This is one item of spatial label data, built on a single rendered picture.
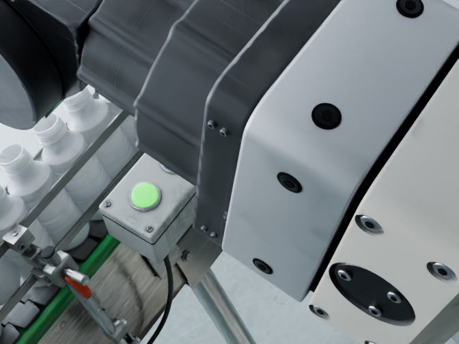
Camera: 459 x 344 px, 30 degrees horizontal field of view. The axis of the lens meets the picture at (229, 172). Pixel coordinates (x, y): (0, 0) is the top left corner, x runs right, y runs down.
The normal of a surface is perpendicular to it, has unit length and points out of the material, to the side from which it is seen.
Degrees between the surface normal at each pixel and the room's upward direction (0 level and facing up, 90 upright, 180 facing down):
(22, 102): 89
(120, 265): 90
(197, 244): 90
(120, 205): 20
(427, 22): 30
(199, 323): 0
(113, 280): 90
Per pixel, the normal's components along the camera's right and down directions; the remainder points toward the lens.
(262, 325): -0.34, -0.66
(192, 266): 0.75, 0.24
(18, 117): -0.57, 0.70
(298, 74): 0.08, -0.45
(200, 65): -0.25, 0.03
